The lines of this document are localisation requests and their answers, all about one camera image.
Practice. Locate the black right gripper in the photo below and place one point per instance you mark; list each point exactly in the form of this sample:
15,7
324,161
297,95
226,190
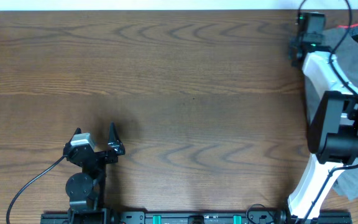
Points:
292,43

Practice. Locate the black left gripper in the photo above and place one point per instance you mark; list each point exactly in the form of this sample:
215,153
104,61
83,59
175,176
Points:
115,142

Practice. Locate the grey shorts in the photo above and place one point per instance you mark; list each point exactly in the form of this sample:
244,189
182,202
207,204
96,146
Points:
347,56

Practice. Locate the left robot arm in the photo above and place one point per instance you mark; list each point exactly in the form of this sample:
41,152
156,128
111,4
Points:
86,189

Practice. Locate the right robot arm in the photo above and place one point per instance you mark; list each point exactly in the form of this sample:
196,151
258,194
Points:
332,135

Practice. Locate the black mounting rail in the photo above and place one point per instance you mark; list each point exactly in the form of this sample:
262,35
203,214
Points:
257,216

